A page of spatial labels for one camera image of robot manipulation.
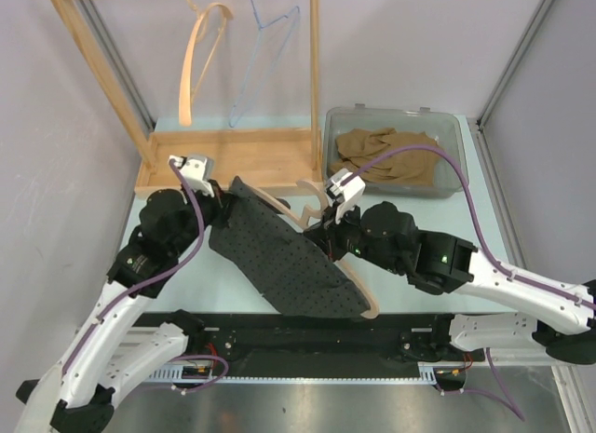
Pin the left aluminium frame post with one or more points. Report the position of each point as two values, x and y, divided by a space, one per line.
119 67

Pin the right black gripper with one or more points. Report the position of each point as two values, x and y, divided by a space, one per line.
326 238

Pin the aluminium frame post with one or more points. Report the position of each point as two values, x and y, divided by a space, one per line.
515 60
119 67

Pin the right aluminium frame post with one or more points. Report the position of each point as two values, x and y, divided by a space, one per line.
515 60

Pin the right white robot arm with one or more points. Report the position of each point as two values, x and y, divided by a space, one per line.
544 313

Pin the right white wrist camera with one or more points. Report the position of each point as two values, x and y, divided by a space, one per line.
344 189

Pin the wooden clothes rack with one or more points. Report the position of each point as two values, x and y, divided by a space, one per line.
272 158

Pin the blue wire hanger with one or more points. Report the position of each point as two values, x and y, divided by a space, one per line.
272 37

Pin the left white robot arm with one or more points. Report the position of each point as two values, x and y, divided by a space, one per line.
82 390

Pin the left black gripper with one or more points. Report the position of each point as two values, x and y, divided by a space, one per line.
221 204

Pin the white slotted cable duct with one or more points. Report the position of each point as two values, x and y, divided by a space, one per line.
183 375

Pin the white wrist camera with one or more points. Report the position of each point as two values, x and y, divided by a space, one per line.
344 189
196 170

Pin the dark grey dotted skirt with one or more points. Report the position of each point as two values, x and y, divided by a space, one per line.
293 265

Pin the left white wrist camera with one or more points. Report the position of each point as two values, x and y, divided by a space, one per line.
196 170

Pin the light wooden hanger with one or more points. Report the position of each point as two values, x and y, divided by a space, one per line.
187 89

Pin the white rounded object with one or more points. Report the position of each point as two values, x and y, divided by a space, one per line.
38 411

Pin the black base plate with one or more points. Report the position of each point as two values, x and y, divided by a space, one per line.
259 345

